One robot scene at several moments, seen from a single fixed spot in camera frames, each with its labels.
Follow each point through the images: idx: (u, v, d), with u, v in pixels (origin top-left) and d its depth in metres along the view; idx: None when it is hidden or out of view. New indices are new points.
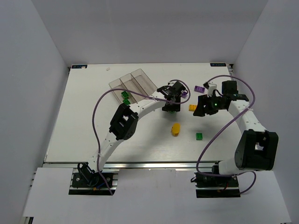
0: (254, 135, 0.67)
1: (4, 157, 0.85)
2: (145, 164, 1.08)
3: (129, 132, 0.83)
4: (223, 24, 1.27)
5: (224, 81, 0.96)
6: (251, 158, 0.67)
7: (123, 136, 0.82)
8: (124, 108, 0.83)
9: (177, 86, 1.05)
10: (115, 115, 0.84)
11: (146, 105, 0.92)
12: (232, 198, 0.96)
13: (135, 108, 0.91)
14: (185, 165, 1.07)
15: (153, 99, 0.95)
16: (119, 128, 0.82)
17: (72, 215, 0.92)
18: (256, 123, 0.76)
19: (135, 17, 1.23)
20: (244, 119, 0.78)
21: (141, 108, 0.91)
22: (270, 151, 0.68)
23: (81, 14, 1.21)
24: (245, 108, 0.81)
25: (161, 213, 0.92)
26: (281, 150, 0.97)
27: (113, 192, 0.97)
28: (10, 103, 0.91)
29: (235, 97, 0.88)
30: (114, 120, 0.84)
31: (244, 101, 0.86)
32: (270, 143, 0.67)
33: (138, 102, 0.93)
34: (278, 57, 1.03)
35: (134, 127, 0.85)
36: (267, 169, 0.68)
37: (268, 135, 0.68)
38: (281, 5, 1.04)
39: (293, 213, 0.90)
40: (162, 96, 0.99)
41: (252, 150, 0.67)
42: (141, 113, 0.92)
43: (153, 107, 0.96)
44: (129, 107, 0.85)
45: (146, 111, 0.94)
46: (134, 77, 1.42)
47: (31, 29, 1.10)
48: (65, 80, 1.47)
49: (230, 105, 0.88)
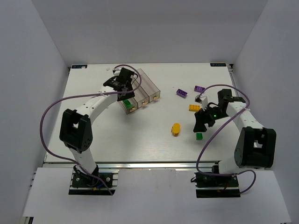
0: (252, 132, 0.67)
1: (5, 157, 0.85)
2: (129, 164, 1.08)
3: (86, 139, 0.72)
4: (223, 24, 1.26)
5: (218, 91, 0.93)
6: (250, 156, 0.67)
7: (80, 147, 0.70)
8: (70, 114, 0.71)
9: (124, 74, 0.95)
10: (63, 126, 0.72)
11: (96, 104, 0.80)
12: (232, 198, 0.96)
13: (83, 110, 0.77)
14: (185, 165, 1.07)
15: (102, 95, 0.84)
16: (73, 139, 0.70)
17: (72, 215, 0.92)
18: (254, 121, 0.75)
19: (135, 17, 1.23)
20: (241, 118, 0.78)
21: (91, 108, 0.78)
22: (270, 148, 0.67)
23: (81, 14, 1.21)
24: (242, 108, 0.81)
25: (161, 213, 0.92)
26: (281, 150, 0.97)
27: (113, 192, 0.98)
28: (10, 103, 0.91)
29: (232, 99, 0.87)
30: (63, 132, 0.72)
31: (241, 102, 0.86)
32: (269, 140, 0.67)
33: (85, 103, 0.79)
34: (278, 57, 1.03)
35: (89, 131, 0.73)
36: (267, 165, 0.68)
37: (266, 132, 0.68)
38: (281, 5, 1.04)
39: (293, 213, 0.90)
40: (111, 88, 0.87)
41: (252, 147, 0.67)
42: (92, 113, 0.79)
43: (103, 104, 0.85)
44: (75, 112, 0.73)
45: (97, 110, 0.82)
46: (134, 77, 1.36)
47: (31, 29, 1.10)
48: (65, 80, 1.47)
49: (228, 106, 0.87)
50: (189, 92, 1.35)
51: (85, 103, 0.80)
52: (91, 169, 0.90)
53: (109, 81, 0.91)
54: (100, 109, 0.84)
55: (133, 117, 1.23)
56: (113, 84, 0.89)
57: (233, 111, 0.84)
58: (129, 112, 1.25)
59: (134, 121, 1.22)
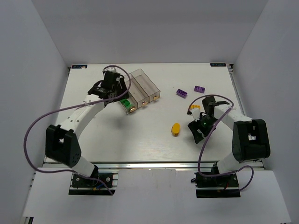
0: (244, 125, 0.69)
1: (5, 157, 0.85)
2: (127, 164, 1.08)
3: (74, 155, 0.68)
4: (223, 24, 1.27)
5: (203, 100, 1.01)
6: (248, 149, 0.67)
7: (68, 164, 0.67)
8: (54, 129, 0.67)
9: (109, 78, 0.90)
10: (48, 144, 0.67)
11: (81, 116, 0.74)
12: (232, 198, 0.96)
13: (68, 124, 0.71)
14: (185, 165, 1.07)
15: (86, 105, 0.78)
16: (60, 155, 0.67)
17: (72, 215, 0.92)
18: (243, 116, 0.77)
19: (134, 17, 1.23)
20: (231, 115, 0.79)
21: (76, 122, 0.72)
22: (263, 137, 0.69)
23: (81, 14, 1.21)
24: (228, 108, 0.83)
25: (161, 213, 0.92)
26: (283, 150, 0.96)
27: (113, 192, 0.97)
28: (10, 103, 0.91)
29: (217, 103, 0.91)
30: (49, 150, 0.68)
31: (225, 104, 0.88)
32: (260, 130, 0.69)
33: (69, 116, 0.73)
34: (278, 57, 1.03)
35: (77, 145, 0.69)
36: (266, 156, 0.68)
37: (257, 122, 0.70)
38: (281, 5, 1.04)
39: (293, 213, 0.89)
40: (96, 96, 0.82)
41: (247, 140, 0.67)
42: (79, 127, 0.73)
43: (90, 114, 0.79)
44: (59, 128, 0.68)
45: (83, 122, 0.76)
46: (134, 77, 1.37)
47: (31, 29, 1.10)
48: (65, 80, 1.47)
49: (215, 110, 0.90)
50: (189, 92, 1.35)
51: (68, 117, 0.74)
52: (89, 172, 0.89)
53: (93, 89, 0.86)
54: (87, 119, 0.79)
55: (133, 118, 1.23)
56: (98, 92, 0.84)
57: (220, 112, 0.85)
58: (129, 112, 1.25)
59: (134, 121, 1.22)
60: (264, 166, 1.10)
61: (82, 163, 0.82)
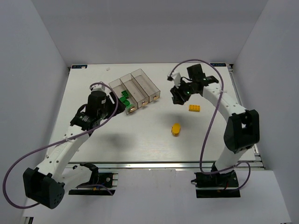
0: (237, 117, 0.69)
1: (5, 157, 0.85)
2: (127, 164, 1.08)
3: (55, 197, 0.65)
4: (223, 24, 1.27)
5: (188, 67, 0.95)
6: (241, 140, 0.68)
7: (49, 206, 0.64)
8: (31, 174, 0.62)
9: (93, 103, 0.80)
10: (26, 188, 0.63)
11: (60, 156, 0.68)
12: (232, 198, 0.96)
13: (46, 167, 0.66)
14: (180, 165, 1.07)
15: (67, 141, 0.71)
16: (41, 198, 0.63)
17: (72, 215, 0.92)
18: (236, 104, 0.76)
19: (134, 16, 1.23)
20: (224, 105, 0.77)
21: (56, 163, 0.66)
22: (255, 128, 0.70)
23: (81, 13, 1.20)
24: (219, 92, 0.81)
25: (161, 213, 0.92)
26: (284, 150, 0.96)
27: (113, 192, 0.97)
28: (9, 102, 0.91)
29: (205, 81, 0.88)
30: (28, 193, 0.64)
31: (215, 83, 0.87)
32: (253, 121, 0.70)
33: (48, 157, 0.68)
34: (278, 56, 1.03)
35: (58, 187, 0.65)
36: (256, 142, 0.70)
37: (249, 113, 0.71)
38: (281, 5, 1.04)
39: (293, 213, 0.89)
40: (79, 128, 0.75)
41: (240, 131, 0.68)
42: (59, 167, 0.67)
43: (72, 150, 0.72)
44: (36, 171, 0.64)
45: (66, 160, 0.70)
46: (134, 77, 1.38)
47: (31, 28, 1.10)
48: (65, 80, 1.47)
49: (203, 90, 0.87)
50: None
51: (48, 157, 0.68)
52: (87, 175, 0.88)
53: (76, 118, 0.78)
54: (70, 156, 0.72)
55: (133, 118, 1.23)
56: (81, 122, 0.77)
57: (211, 96, 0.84)
58: (128, 112, 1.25)
59: (134, 122, 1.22)
60: (264, 166, 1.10)
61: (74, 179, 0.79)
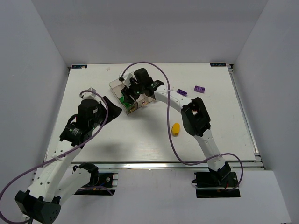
0: (185, 108, 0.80)
1: (4, 157, 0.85)
2: (126, 164, 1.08)
3: (49, 215, 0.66)
4: (223, 24, 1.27)
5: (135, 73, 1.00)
6: (196, 124, 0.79)
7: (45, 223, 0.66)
8: (22, 199, 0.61)
9: (83, 114, 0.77)
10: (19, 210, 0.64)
11: (51, 176, 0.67)
12: (232, 198, 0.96)
13: (37, 189, 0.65)
14: (171, 165, 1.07)
15: (57, 159, 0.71)
16: (35, 218, 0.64)
17: (72, 215, 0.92)
18: (183, 98, 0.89)
19: (134, 16, 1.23)
20: (174, 100, 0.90)
21: (46, 185, 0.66)
22: (203, 110, 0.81)
23: (80, 13, 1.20)
24: (167, 92, 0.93)
25: (161, 213, 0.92)
26: (283, 150, 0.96)
27: (113, 192, 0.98)
28: (9, 102, 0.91)
29: (153, 87, 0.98)
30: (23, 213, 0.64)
31: (161, 86, 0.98)
32: (200, 105, 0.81)
33: (39, 177, 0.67)
34: (278, 56, 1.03)
35: (52, 206, 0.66)
36: (209, 120, 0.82)
37: (195, 101, 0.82)
38: (281, 5, 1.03)
39: (293, 213, 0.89)
40: (69, 144, 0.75)
41: (193, 118, 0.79)
42: (51, 188, 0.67)
43: (63, 167, 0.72)
44: (28, 194, 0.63)
45: (57, 179, 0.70)
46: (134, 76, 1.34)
47: (31, 28, 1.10)
48: (65, 80, 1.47)
49: (155, 94, 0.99)
50: (189, 91, 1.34)
51: (39, 178, 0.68)
52: (85, 181, 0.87)
53: (66, 131, 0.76)
54: (62, 173, 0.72)
55: (132, 118, 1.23)
56: (71, 136, 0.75)
57: (162, 97, 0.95)
58: (129, 112, 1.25)
59: (133, 122, 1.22)
60: (264, 166, 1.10)
61: (72, 187, 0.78)
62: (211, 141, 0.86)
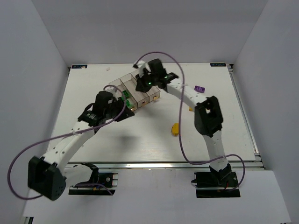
0: (199, 106, 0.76)
1: (5, 157, 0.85)
2: (127, 164, 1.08)
3: (57, 188, 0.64)
4: (223, 24, 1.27)
5: (149, 63, 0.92)
6: (209, 125, 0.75)
7: (51, 197, 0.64)
8: (36, 164, 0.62)
9: (100, 101, 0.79)
10: (30, 177, 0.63)
11: (67, 147, 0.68)
12: (232, 198, 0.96)
13: (52, 157, 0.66)
14: (172, 165, 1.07)
15: (74, 135, 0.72)
16: (43, 188, 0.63)
17: (72, 215, 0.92)
18: (198, 94, 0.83)
19: (134, 16, 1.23)
20: (188, 96, 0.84)
21: (61, 154, 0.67)
22: (218, 111, 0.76)
23: (81, 13, 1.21)
24: (181, 86, 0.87)
25: (161, 213, 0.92)
26: (283, 150, 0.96)
27: (113, 192, 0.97)
28: (9, 102, 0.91)
29: (167, 79, 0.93)
30: (31, 183, 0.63)
31: (176, 79, 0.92)
32: (215, 106, 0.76)
33: (55, 147, 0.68)
34: (278, 57, 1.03)
35: (61, 178, 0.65)
36: (222, 121, 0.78)
37: (210, 100, 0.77)
38: (281, 5, 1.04)
39: (293, 213, 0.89)
40: (86, 124, 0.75)
41: (206, 117, 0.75)
42: (64, 159, 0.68)
43: (78, 144, 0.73)
44: (42, 161, 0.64)
45: (71, 153, 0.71)
46: (134, 77, 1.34)
47: (31, 28, 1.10)
48: (65, 80, 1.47)
49: (167, 88, 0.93)
50: None
51: (54, 148, 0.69)
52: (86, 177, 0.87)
53: (83, 115, 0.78)
54: (75, 149, 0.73)
55: (132, 118, 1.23)
56: (88, 119, 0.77)
57: (174, 91, 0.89)
58: None
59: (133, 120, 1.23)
60: (264, 166, 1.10)
61: (76, 175, 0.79)
62: (220, 142, 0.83)
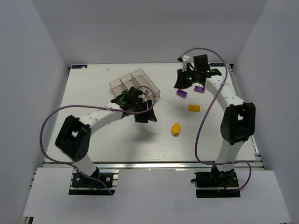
0: (232, 108, 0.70)
1: (5, 157, 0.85)
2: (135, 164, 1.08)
3: (81, 149, 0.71)
4: (223, 24, 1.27)
5: (195, 56, 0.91)
6: (235, 132, 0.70)
7: (72, 156, 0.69)
8: (73, 120, 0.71)
9: (131, 92, 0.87)
10: (61, 131, 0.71)
11: (100, 116, 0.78)
12: (232, 198, 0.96)
13: (86, 120, 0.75)
14: (183, 165, 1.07)
15: (107, 110, 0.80)
16: (69, 144, 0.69)
17: (72, 215, 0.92)
18: (235, 97, 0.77)
19: (134, 16, 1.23)
20: (223, 95, 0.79)
21: (95, 120, 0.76)
22: (251, 120, 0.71)
23: (81, 13, 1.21)
24: (220, 84, 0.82)
25: (161, 213, 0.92)
26: (283, 150, 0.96)
27: (113, 192, 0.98)
28: (9, 102, 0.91)
29: (209, 73, 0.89)
30: (60, 137, 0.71)
31: (218, 76, 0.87)
32: (249, 114, 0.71)
33: (90, 114, 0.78)
34: (278, 56, 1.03)
35: (87, 142, 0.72)
36: (251, 133, 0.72)
37: (246, 105, 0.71)
38: (281, 5, 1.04)
39: (293, 213, 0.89)
40: (117, 106, 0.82)
41: (235, 123, 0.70)
42: (94, 125, 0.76)
43: (107, 120, 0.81)
44: (76, 121, 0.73)
45: (100, 124, 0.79)
46: (134, 77, 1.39)
47: (31, 28, 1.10)
48: (65, 80, 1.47)
49: (206, 82, 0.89)
50: (189, 92, 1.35)
51: (89, 115, 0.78)
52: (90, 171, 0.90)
53: (116, 100, 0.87)
54: (103, 123, 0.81)
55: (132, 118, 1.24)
56: (119, 103, 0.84)
57: (212, 88, 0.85)
58: None
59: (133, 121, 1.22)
60: (264, 166, 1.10)
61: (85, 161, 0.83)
62: (236, 151, 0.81)
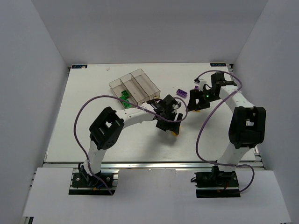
0: (242, 109, 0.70)
1: (4, 157, 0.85)
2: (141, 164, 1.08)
3: (111, 140, 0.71)
4: (223, 24, 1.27)
5: (212, 75, 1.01)
6: (240, 135, 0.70)
7: (101, 145, 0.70)
8: (110, 111, 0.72)
9: (167, 99, 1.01)
10: (97, 119, 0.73)
11: (134, 113, 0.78)
12: (232, 198, 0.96)
13: (121, 115, 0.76)
14: (184, 165, 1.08)
15: (142, 109, 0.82)
16: (101, 134, 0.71)
17: (72, 215, 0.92)
18: (245, 101, 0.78)
19: (134, 17, 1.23)
20: (234, 99, 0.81)
21: (129, 116, 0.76)
22: (261, 125, 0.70)
23: (81, 13, 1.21)
24: (234, 91, 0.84)
25: (161, 213, 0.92)
26: (284, 151, 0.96)
27: (113, 192, 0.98)
28: (9, 102, 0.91)
29: (224, 83, 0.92)
30: (95, 124, 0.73)
31: (232, 85, 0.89)
32: (259, 119, 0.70)
33: (125, 109, 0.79)
34: (278, 56, 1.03)
35: (117, 135, 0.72)
36: (259, 140, 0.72)
37: (257, 110, 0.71)
38: (281, 5, 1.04)
39: (293, 213, 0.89)
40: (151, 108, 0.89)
41: (242, 126, 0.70)
42: (127, 121, 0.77)
43: (139, 118, 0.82)
44: (113, 114, 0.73)
45: (132, 121, 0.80)
46: (134, 77, 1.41)
47: (31, 28, 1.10)
48: (65, 80, 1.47)
49: (221, 90, 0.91)
50: None
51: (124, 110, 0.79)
52: (96, 170, 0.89)
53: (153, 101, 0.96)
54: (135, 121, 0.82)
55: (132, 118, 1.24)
56: (154, 105, 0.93)
57: (225, 94, 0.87)
58: None
59: None
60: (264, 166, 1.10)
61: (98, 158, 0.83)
62: (240, 155, 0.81)
